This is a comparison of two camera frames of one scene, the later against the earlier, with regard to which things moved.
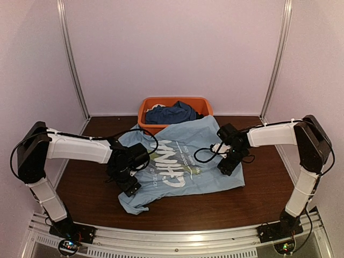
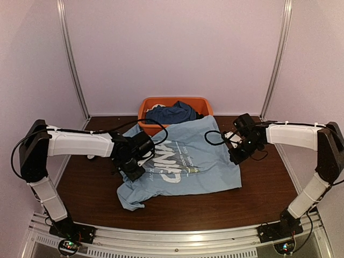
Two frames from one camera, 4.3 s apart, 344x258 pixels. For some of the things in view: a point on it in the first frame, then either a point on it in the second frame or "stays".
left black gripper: (124, 186) to (132, 176)
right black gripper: (224, 166) to (236, 158)
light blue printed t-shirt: (183, 158) stays
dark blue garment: (180, 112) stays
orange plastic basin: (204, 103) stays
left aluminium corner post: (71, 54) stays
